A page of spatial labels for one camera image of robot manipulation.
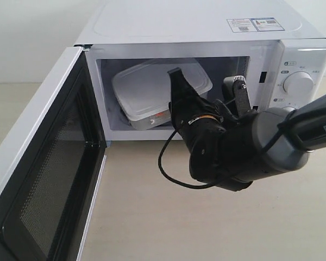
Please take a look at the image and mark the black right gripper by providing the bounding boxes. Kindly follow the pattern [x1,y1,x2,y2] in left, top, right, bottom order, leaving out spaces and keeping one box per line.
[168,67,252,188]

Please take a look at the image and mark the clear plastic food container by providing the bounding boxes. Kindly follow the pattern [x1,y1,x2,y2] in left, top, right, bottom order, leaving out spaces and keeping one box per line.
[112,58,212,131]

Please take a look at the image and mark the white microwave door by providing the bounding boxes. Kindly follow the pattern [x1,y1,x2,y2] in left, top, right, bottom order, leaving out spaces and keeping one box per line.
[0,46,106,260]

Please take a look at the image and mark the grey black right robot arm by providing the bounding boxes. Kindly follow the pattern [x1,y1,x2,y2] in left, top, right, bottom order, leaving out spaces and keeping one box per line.
[168,68,326,191]

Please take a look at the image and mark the white lower microwave knob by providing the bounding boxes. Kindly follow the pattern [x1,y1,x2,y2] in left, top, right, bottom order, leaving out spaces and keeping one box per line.
[283,107,296,112]

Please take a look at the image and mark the white microwave knob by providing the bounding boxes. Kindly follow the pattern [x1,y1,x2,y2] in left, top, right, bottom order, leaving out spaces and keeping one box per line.
[283,107,296,112]
[283,71,314,96]

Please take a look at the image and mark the white microwave oven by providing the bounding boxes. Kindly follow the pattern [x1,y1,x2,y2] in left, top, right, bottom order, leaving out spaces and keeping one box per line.
[75,1,326,141]

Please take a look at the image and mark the white upper microwave knob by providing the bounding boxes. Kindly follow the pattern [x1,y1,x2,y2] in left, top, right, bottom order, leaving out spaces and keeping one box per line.
[283,71,314,96]

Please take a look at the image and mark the blue white label sticker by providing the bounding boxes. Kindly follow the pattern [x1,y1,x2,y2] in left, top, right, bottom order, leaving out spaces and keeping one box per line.
[227,17,285,33]

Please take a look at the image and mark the black camera cable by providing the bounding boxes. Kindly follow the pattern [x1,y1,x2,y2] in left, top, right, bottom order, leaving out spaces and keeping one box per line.
[158,119,286,190]

